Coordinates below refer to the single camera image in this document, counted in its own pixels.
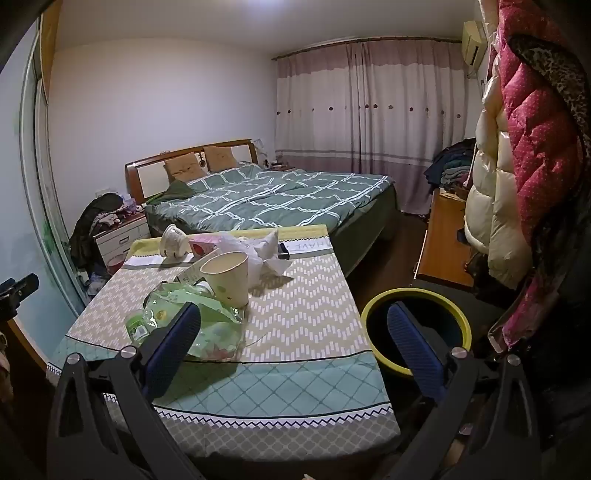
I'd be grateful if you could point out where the green checked duvet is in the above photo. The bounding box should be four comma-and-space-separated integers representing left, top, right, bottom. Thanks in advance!
145, 164, 395, 234

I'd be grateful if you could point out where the yellow rimmed dark bin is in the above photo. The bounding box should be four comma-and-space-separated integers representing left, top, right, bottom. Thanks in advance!
361, 288, 472, 377

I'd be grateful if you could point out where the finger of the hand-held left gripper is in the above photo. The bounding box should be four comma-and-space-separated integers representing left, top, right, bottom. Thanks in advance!
0, 272, 40, 320

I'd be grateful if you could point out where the pink carton box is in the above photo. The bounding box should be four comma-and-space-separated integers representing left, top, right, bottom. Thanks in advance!
187, 233, 222, 259

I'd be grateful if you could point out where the wall air conditioner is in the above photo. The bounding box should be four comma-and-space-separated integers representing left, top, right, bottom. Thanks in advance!
462, 21, 488, 65

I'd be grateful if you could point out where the leopard print garment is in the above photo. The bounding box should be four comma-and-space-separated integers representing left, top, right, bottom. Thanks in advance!
508, 34, 591, 139

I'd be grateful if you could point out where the cream puffer jacket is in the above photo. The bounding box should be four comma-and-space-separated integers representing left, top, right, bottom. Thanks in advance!
464, 46, 546, 289

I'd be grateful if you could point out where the wooden bed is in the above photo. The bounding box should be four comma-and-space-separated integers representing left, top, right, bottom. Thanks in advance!
124, 138, 399, 278

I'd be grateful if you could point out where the sliding door wardrobe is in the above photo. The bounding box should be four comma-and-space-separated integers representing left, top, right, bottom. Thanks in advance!
0, 9, 93, 370

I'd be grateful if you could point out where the pile of folded clothes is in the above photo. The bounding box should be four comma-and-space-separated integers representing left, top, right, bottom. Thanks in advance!
425, 138, 478, 191

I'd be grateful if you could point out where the dark green cloth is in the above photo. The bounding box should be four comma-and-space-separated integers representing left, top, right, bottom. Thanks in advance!
148, 180, 192, 204

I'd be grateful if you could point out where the white bedside cabinet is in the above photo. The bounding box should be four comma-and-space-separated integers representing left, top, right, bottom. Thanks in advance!
92, 215, 151, 264

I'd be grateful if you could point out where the white plastic jar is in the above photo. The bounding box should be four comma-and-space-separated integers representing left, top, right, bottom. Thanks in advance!
160, 224, 192, 260

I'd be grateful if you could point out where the red quilted jacket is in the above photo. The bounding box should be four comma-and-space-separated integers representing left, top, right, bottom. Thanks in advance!
489, 0, 585, 347

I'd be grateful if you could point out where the green plastic bag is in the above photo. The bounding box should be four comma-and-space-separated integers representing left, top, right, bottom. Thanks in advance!
126, 281, 245, 361

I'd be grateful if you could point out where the brown pillow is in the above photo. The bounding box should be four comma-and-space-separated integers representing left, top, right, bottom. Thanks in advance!
164, 154, 208, 182
203, 145, 238, 172

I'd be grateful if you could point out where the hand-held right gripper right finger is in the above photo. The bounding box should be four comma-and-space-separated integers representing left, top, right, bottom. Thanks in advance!
387, 301, 550, 480

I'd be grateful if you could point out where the white paper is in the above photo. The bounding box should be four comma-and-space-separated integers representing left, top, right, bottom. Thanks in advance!
217, 228, 291, 278

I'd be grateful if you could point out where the orange wooden cabinet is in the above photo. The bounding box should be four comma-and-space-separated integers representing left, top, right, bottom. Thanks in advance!
413, 188, 476, 287

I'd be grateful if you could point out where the cream paper cup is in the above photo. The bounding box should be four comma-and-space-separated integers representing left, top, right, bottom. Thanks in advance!
200, 251, 250, 308

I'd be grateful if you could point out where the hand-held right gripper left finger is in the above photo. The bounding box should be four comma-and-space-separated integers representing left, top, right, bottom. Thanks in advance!
46, 301, 208, 480

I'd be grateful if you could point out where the dark clothes heap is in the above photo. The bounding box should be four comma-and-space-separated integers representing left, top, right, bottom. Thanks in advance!
69, 193, 125, 273

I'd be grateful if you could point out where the pink and white curtain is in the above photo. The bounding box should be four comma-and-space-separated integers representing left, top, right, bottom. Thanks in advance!
272, 39, 467, 215

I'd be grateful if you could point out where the patterned tablecloth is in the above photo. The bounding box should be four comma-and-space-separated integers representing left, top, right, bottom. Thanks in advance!
46, 225, 402, 460

